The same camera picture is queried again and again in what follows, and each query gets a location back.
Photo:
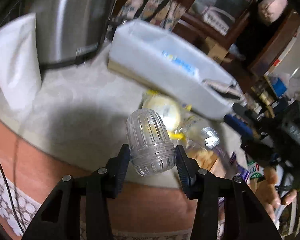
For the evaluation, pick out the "purple pastry packet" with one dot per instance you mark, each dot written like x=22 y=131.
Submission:
x=215 y=146

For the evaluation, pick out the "stainless steel cooker pot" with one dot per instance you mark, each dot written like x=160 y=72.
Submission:
x=68 y=32

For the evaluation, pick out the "white cloth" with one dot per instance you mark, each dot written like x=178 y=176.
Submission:
x=20 y=78

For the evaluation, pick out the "yellow bun packet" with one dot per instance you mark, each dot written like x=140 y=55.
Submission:
x=171 y=112

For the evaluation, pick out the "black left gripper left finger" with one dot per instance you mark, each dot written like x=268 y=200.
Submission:
x=59 y=215

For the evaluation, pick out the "clear ribbed plastic jar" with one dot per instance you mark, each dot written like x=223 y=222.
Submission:
x=151 y=150

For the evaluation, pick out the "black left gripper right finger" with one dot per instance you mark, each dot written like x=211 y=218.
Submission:
x=245 y=217

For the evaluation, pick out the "person's right hand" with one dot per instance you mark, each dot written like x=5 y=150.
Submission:
x=268 y=195

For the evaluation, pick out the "white fabric storage bin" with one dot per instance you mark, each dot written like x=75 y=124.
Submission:
x=165 y=62

